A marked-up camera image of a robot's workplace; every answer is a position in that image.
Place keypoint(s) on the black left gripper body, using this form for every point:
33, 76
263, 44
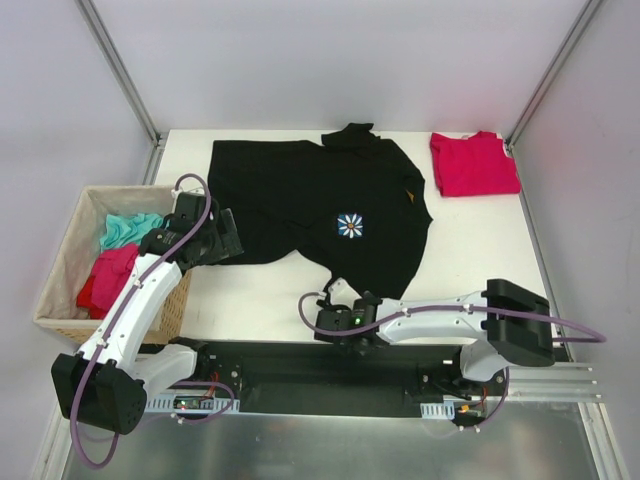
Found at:
223, 235

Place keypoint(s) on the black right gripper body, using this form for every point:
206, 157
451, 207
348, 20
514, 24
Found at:
329, 298

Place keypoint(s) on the black flower print t-shirt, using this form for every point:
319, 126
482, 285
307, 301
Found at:
352, 203

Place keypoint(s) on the wicker laundry basket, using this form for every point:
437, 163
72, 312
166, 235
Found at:
57, 309

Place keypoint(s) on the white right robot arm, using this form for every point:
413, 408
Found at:
503, 325

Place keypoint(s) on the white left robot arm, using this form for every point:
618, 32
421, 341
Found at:
104, 384

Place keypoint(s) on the teal t-shirt in basket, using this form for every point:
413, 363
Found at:
123, 230

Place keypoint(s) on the red t-shirt in basket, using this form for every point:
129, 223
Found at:
108, 277

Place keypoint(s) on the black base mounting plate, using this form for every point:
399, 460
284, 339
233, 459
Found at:
323, 379

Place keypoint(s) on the folded red t-shirt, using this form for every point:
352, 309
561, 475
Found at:
474, 166

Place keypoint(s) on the right white cable duct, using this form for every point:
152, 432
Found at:
449, 410

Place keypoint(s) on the white cable duct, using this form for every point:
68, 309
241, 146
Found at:
191, 404
449, 410

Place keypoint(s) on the left white cable duct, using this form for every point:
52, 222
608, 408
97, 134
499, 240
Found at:
191, 404

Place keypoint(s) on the aluminium front rail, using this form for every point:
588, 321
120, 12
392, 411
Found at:
563, 382

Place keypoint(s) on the left aluminium frame post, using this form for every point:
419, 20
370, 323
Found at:
111, 55

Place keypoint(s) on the aluminium frame post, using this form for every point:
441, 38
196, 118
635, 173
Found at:
111, 55
571, 40

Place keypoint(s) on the right aluminium frame post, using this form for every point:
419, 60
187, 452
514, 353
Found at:
571, 40

